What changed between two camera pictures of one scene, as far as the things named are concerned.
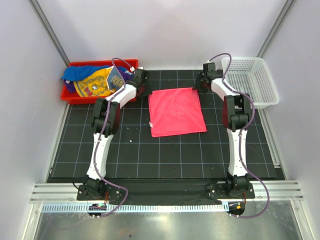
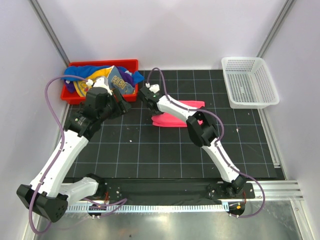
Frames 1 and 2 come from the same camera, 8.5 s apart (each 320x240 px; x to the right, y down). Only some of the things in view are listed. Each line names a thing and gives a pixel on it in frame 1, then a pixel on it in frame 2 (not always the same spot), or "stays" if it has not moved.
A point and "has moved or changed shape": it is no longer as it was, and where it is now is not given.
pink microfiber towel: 175,111 has moved or changed shape
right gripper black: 197,86 to 152,112
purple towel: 127,76 stays
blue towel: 75,73 stays
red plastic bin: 70,97 stays
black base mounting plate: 165,192 stays
